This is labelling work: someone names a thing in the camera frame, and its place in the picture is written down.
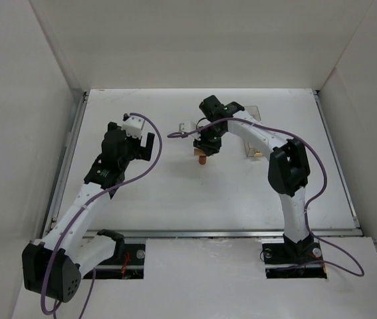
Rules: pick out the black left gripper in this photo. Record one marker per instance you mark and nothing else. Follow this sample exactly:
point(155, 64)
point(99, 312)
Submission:
point(138, 151)

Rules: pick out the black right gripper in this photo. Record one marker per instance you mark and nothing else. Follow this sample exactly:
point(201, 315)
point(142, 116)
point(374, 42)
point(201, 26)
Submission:
point(208, 145)

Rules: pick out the light engraved wood block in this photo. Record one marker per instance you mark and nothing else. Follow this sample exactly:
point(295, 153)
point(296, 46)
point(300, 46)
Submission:
point(198, 152)

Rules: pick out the orange wood cylinder block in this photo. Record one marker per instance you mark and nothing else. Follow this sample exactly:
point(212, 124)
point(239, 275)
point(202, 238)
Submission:
point(202, 159)

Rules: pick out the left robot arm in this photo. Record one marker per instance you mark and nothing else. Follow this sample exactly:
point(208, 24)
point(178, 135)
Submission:
point(55, 265)

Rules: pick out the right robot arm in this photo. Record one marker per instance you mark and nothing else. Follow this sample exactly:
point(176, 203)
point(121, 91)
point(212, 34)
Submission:
point(288, 173)

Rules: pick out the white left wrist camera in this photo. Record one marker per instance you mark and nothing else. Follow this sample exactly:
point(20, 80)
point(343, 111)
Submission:
point(133, 126)

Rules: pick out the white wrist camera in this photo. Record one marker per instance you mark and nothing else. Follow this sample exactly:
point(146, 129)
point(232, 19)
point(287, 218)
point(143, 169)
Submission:
point(133, 126)
point(186, 127)

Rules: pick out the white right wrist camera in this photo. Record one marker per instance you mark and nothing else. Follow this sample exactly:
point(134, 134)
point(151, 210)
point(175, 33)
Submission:
point(186, 127)

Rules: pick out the front aluminium rail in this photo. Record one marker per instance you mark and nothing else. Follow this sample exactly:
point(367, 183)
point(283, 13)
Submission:
point(223, 234)

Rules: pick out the aluminium table edge rail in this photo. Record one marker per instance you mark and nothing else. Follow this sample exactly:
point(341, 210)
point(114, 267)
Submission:
point(336, 156)

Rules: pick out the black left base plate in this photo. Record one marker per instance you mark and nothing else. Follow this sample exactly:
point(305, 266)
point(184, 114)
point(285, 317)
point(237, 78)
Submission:
point(128, 266)

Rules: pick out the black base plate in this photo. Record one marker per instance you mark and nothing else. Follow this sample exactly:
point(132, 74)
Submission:
point(128, 266)
point(292, 261)

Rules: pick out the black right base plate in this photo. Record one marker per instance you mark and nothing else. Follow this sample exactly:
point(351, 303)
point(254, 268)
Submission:
point(292, 261)

